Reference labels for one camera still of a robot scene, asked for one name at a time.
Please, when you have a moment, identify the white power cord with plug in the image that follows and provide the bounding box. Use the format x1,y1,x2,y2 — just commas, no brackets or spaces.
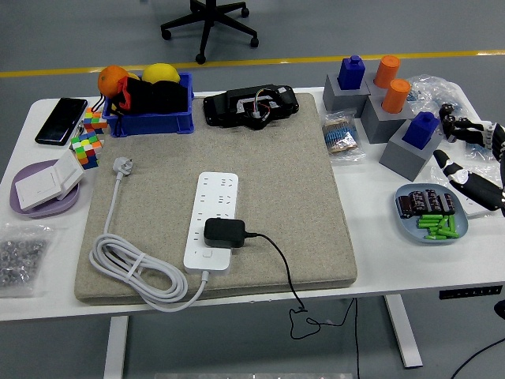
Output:
88,156,210,313

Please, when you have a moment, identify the bag of metal nuts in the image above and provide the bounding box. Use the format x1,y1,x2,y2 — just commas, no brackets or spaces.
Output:
0,223,56,298

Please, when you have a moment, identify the grey-brown mat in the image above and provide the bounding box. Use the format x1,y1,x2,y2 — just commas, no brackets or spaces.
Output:
73,92,358,305

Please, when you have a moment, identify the blue-grey plate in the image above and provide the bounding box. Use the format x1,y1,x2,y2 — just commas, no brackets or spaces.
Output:
395,182,469,246

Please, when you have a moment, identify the small white wall switch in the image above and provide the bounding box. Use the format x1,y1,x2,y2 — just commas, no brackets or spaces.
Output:
53,149,86,201

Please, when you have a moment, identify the light grey holder block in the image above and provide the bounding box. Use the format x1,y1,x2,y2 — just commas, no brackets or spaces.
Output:
365,73,395,98

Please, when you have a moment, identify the black desk control panel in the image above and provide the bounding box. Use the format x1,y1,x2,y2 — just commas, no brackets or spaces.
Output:
439,284,504,301

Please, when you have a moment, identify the blue plastic bin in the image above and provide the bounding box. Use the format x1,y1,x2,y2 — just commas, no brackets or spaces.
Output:
103,71,196,138

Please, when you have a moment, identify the large white wall switch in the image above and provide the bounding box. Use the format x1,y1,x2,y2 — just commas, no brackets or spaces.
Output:
14,165,64,212

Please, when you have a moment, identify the grey square holder block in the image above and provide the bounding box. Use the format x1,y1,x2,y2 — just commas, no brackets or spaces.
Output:
379,119,443,182
361,94,415,144
322,73,372,114

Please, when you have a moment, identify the white table leg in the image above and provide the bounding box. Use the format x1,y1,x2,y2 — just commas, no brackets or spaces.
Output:
103,315,129,379
384,294,424,369

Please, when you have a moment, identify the white power strip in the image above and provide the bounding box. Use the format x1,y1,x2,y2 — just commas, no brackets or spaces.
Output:
183,171,240,275

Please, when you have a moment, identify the brown cylindrical capacitor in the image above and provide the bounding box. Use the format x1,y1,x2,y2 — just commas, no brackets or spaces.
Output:
396,195,413,218

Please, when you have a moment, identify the black plug adapter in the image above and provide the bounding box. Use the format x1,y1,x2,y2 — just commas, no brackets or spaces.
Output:
204,217,246,249

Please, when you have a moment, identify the multicolour puzzle cube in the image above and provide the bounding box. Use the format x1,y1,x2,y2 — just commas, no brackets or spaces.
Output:
70,131,103,171
82,107,108,135

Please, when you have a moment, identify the bag of taped resistors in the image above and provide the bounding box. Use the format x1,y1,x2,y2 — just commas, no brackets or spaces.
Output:
321,111,367,164

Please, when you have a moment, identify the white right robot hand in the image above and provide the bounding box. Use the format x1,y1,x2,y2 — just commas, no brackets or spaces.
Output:
432,117,505,216

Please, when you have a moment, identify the black pouch with red trim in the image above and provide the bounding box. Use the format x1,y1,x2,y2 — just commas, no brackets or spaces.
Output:
93,76,189,137

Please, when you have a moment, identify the blue bottle-shaped peg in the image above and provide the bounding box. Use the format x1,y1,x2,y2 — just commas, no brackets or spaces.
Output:
337,54,366,91
401,111,441,150

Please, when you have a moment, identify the orange fruit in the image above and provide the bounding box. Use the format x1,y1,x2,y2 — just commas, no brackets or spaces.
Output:
97,65,129,99

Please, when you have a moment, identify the black smartphone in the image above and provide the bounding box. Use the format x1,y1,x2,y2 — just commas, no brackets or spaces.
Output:
34,97,88,147

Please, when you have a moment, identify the purple plate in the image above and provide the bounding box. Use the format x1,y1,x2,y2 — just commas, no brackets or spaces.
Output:
9,159,82,220

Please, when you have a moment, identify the thin black plug cord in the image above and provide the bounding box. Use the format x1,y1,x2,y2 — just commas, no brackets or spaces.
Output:
242,231,361,379

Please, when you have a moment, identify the yellow lemon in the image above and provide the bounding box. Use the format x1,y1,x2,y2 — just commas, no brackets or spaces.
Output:
141,62,181,84

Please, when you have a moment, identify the clear crumpled plastic bag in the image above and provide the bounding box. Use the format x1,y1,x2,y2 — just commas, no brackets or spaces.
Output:
406,74,462,115

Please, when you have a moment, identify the thin black cable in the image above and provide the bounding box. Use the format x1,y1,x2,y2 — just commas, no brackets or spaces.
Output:
451,342,505,379

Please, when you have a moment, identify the black cylindrical capacitor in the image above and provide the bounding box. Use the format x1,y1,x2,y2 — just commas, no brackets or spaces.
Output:
424,189,443,214
440,192,457,215
409,190,427,216

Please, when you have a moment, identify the bag of black capacitors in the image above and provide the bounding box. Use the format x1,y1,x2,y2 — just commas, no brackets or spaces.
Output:
437,100,473,144

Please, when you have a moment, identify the orange cylinder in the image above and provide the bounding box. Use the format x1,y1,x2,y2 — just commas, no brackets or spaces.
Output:
381,78,412,114
373,54,402,89

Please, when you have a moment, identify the black device with coloured wires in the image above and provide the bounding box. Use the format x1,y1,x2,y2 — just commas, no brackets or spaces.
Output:
203,84,300,130

